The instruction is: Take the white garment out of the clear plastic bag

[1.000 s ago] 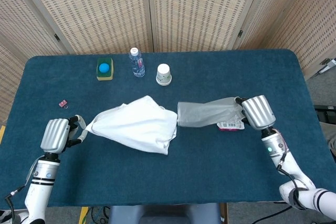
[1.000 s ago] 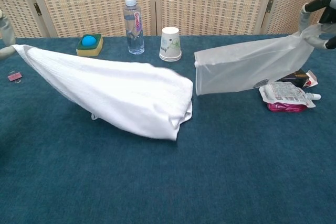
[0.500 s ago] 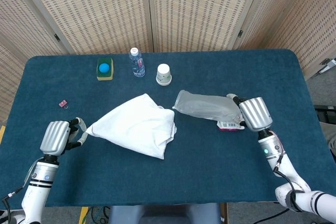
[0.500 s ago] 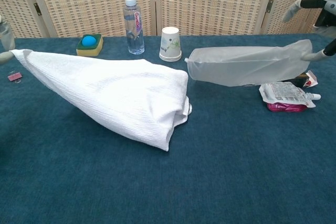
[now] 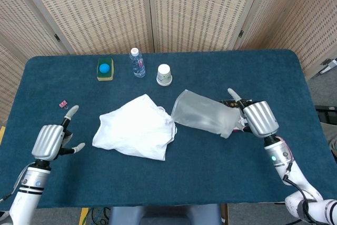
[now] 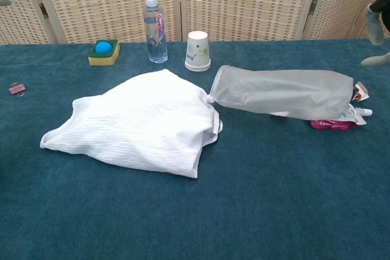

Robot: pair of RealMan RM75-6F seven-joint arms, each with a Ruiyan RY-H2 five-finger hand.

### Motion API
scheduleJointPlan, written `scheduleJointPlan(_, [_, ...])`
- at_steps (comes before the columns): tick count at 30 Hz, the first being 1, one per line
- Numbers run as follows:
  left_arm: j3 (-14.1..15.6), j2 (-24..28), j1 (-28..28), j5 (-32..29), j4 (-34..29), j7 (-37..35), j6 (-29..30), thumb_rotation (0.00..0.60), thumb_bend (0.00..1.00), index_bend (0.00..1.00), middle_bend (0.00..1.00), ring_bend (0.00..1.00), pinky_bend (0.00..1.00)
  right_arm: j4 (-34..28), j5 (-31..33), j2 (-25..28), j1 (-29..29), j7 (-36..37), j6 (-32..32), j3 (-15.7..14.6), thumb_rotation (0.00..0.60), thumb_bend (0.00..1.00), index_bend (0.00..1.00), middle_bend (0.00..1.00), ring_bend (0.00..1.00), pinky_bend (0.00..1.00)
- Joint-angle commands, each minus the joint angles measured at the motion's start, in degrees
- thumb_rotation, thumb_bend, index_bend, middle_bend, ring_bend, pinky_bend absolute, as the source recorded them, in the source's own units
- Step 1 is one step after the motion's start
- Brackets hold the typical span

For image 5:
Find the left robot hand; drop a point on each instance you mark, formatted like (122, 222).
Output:
(48, 140)

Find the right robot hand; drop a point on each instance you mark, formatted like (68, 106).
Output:
(260, 118)

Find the translucent zip plastic bag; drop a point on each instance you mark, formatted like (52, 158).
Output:
(202, 114)

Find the white plastic bag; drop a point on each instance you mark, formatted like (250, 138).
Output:
(131, 130)

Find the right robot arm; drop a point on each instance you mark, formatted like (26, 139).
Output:
(295, 180)

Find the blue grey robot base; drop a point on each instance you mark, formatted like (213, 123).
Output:
(163, 215)

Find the spouted drink pouch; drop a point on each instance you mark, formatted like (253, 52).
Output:
(242, 121)

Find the black snack packet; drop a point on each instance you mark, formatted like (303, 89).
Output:
(231, 103)

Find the pink binder clip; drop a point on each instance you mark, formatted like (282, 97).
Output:
(63, 103)

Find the black equipment case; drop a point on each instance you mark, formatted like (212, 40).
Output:
(327, 113)

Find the yellow green sponge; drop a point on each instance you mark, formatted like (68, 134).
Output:
(105, 77)

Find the blue ball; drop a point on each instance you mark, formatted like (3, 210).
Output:
(104, 68)

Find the upturned white paper cup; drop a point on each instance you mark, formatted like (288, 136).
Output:
(164, 76)

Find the clear plastic water bottle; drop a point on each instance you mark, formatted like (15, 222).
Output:
(138, 65)

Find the blue tablecloth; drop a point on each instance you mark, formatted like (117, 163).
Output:
(158, 183)

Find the woven folding screen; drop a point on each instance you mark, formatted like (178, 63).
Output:
(105, 11)

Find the white bracket object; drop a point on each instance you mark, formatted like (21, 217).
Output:
(330, 65)

